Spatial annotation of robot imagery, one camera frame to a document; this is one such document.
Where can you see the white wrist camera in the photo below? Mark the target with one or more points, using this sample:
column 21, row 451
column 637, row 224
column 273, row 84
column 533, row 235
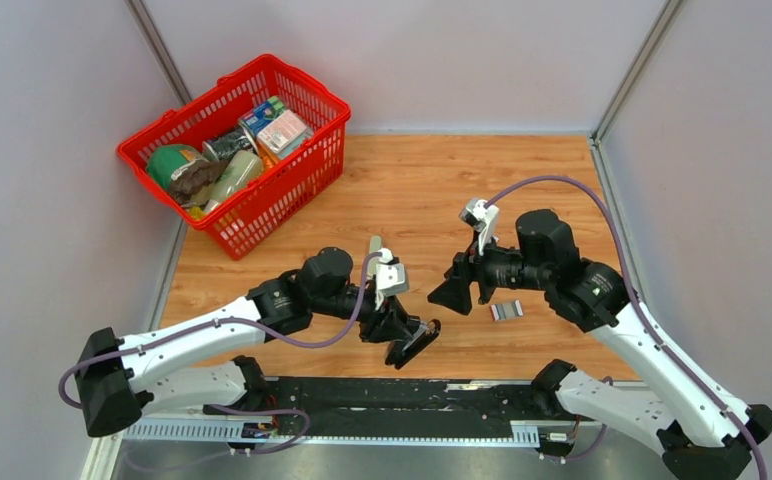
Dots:
column 390, row 277
column 482, row 216

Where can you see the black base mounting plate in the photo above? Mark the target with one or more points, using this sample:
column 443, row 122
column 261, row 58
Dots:
column 410, row 408

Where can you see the green round package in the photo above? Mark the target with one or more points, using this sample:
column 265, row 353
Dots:
column 168, row 162

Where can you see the blue green box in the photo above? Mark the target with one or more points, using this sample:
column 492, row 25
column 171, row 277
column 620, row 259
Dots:
column 262, row 115

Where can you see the black stapler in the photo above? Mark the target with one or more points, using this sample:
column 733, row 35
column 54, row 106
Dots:
column 401, row 351

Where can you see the pink white carton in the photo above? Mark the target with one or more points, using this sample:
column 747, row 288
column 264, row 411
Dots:
column 284, row 134

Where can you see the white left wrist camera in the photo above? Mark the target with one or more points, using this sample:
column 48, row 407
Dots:
column 390, row 277

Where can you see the red plastic shopping basket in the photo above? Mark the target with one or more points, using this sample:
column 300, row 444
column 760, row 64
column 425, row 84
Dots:
column 251, row 215

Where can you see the brown crumpled bag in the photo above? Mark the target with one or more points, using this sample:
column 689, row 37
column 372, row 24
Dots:
column 189, row 180

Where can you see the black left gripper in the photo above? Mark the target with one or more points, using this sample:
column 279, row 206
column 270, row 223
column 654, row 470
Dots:
column 388, row 324

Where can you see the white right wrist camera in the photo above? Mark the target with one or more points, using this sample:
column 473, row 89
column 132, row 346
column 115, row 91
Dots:
column 482, row 216

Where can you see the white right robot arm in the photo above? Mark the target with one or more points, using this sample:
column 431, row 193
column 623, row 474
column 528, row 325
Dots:
column 697, row 427

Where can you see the pale green bottle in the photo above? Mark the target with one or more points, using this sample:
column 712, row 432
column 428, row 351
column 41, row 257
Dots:
column 243, row 168

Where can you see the grey staple strip box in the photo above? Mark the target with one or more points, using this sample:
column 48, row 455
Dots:
column 506, row 310

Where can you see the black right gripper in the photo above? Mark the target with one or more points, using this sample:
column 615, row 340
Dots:
column 466, row 268

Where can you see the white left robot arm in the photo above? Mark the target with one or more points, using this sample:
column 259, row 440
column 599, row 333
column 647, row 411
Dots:
column 119, row 379

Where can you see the dark patterned can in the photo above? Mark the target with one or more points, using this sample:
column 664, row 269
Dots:
column 225, row 146

